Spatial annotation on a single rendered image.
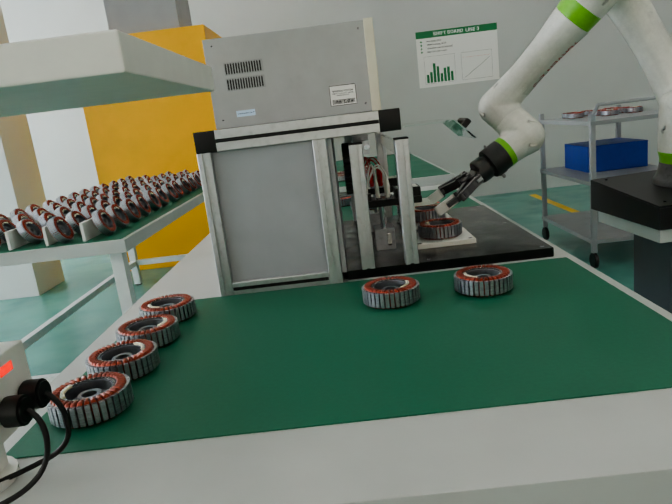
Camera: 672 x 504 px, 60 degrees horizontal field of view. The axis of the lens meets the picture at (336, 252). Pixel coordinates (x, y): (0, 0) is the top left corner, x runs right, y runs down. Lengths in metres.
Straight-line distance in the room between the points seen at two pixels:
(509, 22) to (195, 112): 3.72
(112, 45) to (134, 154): 4.70
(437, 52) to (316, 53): 5.56
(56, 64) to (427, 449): 0.52
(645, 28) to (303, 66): 1.00
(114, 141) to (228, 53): 3.91
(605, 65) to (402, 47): 2.29
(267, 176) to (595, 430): 0.84
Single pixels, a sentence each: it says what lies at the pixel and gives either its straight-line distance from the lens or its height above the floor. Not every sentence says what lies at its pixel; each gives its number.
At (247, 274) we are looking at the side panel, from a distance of 1.33.
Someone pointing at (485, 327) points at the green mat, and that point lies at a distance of 0.99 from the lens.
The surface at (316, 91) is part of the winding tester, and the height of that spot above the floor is 1.17.
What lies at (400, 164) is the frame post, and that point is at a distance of 1.28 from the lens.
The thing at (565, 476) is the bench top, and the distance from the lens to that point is 0.65.
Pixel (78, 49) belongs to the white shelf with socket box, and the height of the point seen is 1.19.
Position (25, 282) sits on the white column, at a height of 0.12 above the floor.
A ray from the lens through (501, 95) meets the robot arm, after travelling 1.83.
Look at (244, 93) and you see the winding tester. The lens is 1.41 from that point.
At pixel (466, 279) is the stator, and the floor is 0.78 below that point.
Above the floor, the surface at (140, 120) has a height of 1.27.
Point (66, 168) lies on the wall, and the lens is 7.50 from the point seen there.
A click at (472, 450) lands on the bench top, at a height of 0.75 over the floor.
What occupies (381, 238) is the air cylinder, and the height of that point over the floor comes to 0.80.
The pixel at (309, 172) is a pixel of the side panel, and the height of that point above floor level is 1.00.
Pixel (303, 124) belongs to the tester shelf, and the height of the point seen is 1.10.
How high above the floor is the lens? 1.11
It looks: 13 degrees down
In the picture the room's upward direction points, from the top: 7 degrees counter-clockwise
